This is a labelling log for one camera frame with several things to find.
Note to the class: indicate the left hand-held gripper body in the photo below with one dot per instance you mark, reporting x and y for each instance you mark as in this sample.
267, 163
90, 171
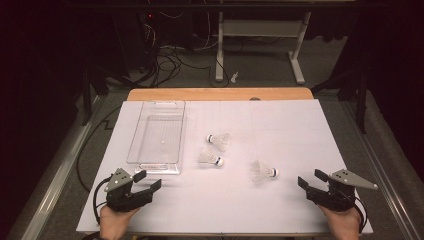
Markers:
126, 198

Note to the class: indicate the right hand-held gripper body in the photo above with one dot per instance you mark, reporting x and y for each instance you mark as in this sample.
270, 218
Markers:
333, 200

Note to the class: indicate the clear plastic bin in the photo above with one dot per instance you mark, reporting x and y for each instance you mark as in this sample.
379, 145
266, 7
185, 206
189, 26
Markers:
150, 150

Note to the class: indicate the white feather shuttlecock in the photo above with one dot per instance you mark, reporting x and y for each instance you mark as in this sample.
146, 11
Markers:
208, 156
261, 171
220, 141

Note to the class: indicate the person's right hand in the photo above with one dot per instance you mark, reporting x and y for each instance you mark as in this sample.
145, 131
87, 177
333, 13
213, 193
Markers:
345, 225

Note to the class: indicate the person's left hand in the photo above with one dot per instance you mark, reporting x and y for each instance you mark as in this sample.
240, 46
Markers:
115, 225

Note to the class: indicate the white table board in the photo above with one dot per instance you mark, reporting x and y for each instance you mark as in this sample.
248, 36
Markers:
233, 200

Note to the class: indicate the black metal stand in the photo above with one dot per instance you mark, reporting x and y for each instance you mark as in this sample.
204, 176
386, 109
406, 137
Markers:
361, 100
87, 96

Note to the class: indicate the wooden table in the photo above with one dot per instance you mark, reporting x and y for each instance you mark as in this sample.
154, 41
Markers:
216, 94

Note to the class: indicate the small white floor scrap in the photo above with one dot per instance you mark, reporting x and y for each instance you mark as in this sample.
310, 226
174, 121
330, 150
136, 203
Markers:
234, 77

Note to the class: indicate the dark computer tower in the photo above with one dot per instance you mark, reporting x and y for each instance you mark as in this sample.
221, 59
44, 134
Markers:
136, 36

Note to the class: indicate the aluminium floor rail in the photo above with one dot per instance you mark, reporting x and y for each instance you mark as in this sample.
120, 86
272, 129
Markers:
383, 186
56, 180

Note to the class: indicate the white metal desk frame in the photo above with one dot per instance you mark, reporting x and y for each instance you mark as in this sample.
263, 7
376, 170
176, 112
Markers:
260, 28

